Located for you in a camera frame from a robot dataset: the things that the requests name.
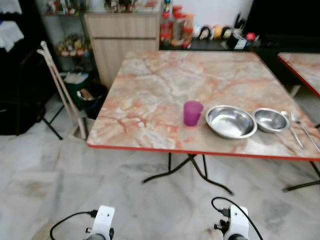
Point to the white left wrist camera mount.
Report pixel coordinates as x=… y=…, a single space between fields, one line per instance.
x=105 y=217

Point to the light wooden cabinet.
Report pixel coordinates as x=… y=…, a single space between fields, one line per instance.
x=120 y=45

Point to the cluttered dark shelf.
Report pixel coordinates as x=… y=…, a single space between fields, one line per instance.
x=70 y=47

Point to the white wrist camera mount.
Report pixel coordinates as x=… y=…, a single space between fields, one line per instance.
x=105 y=217
x=239 y=220

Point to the red lidded jars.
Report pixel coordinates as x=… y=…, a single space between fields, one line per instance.
x=176 y=27

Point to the small red ball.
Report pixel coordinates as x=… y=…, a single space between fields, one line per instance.
x=251 y=36

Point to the marble top folding table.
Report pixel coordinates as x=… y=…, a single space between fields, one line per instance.
x=160 y=90
x=305 y=67

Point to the row of small figurines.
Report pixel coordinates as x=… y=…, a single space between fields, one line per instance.
x=212 y=32

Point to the dark green bin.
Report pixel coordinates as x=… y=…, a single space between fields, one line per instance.
x=87 y=95

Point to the black folding chair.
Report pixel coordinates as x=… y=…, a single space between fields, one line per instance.
x=22 y=100

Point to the steel spoon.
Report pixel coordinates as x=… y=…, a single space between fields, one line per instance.
x=292 y=131

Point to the purple plastic cup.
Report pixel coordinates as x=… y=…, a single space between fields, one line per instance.
x=192 y=114

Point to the large steel bowl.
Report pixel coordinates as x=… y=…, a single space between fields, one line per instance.
x=231 y=122

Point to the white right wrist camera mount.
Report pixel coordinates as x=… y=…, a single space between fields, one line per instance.
x=239 y=220

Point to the white hanging cloth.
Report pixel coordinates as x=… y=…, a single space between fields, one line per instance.
x=9 y=35

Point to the small steel bowl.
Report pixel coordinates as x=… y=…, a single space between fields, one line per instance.
x=271 y=120

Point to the small white box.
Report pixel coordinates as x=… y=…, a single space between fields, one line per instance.
x=239 y=42

